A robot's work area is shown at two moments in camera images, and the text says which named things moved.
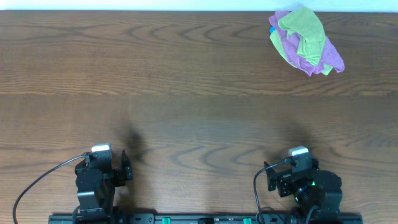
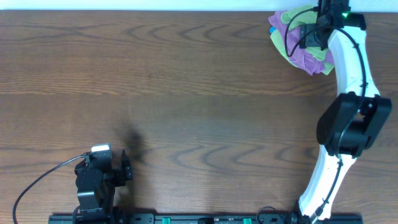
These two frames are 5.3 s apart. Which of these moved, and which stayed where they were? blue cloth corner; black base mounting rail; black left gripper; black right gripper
Moved: black right gripper
Stayed: blue cloth corner; black base mounting rail; black left gripper
